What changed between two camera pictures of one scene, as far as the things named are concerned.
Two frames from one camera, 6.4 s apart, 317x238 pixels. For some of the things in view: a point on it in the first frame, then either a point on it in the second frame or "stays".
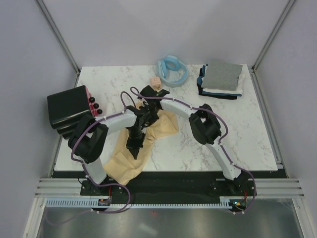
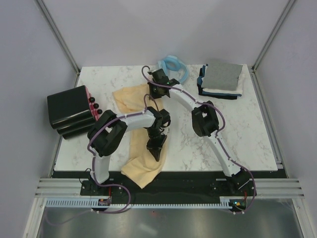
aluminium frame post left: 60,35 stays
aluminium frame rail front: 265,188 stays
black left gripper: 134,148 -> 157,147
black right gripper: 153,119 -> 152,94
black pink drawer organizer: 66,107 stays
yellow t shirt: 121,164 -> 140,165
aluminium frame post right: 252,68 stays
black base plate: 173,185 stays
